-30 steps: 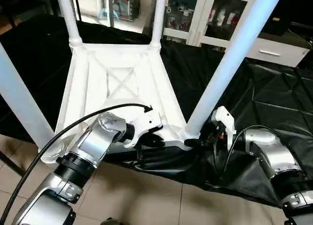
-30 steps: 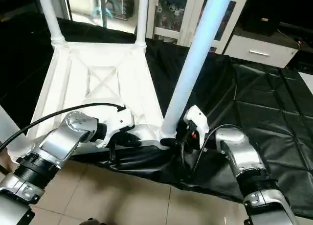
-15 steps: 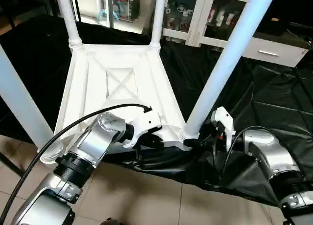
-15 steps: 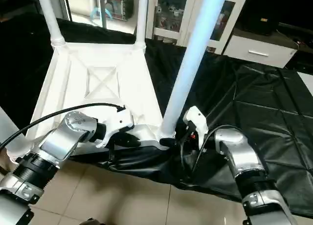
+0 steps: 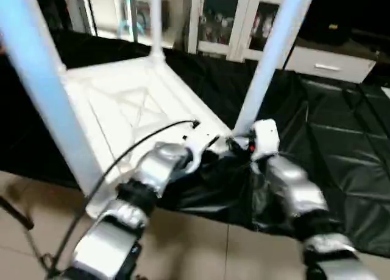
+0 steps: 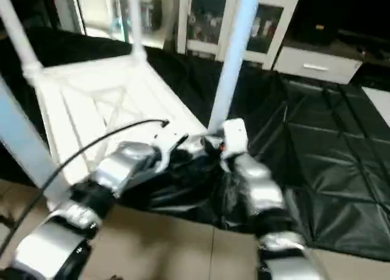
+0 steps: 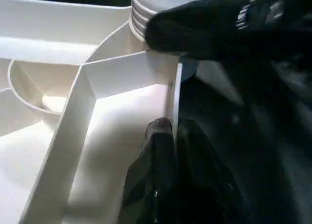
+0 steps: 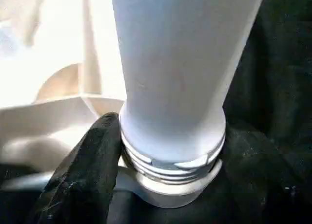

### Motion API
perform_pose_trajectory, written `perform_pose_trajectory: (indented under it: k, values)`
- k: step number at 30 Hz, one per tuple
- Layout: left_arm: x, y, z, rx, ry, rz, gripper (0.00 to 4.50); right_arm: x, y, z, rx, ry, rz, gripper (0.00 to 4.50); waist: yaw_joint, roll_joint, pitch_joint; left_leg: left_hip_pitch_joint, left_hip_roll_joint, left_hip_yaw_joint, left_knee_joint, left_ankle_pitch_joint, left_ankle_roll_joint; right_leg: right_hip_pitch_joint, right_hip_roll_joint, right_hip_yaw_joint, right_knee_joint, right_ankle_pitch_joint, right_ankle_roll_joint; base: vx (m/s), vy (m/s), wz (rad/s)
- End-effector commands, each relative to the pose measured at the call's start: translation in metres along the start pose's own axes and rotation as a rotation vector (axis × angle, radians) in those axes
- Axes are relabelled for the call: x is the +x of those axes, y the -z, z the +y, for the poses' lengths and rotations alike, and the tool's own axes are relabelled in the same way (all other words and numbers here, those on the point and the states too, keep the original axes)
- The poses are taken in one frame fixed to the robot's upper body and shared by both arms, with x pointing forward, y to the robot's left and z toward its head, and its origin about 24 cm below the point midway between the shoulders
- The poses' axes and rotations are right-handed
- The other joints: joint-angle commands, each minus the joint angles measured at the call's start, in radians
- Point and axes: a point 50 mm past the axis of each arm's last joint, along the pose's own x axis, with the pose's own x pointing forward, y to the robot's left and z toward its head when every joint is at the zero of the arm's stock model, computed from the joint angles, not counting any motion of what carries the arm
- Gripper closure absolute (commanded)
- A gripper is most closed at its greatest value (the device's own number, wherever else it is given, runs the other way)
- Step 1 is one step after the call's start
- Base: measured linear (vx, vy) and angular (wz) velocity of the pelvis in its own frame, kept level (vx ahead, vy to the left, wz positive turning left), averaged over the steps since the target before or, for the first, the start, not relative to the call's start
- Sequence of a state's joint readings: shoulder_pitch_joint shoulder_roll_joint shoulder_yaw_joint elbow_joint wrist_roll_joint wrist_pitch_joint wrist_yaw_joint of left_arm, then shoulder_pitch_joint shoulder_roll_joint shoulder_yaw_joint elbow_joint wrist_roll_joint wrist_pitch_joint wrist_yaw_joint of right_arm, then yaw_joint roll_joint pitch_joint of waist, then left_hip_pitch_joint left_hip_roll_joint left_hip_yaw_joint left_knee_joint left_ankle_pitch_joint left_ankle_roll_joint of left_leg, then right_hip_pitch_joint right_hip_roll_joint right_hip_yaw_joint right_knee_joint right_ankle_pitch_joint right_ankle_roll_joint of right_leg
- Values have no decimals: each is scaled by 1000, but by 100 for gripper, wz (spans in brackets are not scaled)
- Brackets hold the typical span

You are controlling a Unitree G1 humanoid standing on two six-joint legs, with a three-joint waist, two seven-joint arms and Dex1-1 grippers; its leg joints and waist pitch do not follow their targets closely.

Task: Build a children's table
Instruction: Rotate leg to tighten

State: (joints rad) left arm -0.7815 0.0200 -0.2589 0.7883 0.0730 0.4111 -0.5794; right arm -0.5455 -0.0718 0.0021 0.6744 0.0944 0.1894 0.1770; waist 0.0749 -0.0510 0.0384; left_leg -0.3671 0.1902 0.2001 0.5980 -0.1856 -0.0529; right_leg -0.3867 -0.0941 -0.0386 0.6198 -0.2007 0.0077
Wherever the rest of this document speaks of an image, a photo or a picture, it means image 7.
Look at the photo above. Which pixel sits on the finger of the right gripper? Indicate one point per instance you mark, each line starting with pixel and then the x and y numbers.
pixel 219 29

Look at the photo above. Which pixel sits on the white plastic table leg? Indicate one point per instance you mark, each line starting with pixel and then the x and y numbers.
pixel 156 0

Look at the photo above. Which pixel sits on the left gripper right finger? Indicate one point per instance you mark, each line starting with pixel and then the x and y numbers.
pixel 207 187

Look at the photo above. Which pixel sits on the white plastic table top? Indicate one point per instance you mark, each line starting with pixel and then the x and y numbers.
pixel 58 87

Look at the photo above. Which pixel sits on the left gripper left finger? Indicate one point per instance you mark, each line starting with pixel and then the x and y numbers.
pixel 152 182

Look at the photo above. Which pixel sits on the black work mat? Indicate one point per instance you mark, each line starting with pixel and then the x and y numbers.
pixel 273 151

